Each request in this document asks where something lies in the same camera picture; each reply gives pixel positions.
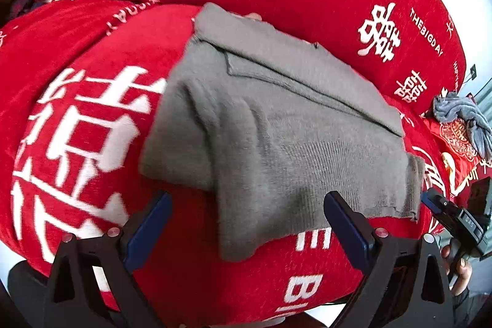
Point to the person's right hand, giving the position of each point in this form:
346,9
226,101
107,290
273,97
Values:
463,274

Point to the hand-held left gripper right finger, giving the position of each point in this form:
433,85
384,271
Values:
348,232

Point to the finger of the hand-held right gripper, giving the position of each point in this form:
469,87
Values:
432,202

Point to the red cushion with round emblem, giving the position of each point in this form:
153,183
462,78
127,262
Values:
453,137

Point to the grey knit sweater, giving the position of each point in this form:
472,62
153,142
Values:
276,143

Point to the person's right forearm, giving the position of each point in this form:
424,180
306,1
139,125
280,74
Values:
471,308

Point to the red printed bed blanket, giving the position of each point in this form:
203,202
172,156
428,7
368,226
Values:
57,43

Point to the blue grey crumpled cloth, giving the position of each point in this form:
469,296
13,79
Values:
461,109

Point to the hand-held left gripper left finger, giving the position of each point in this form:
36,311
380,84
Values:
144,232

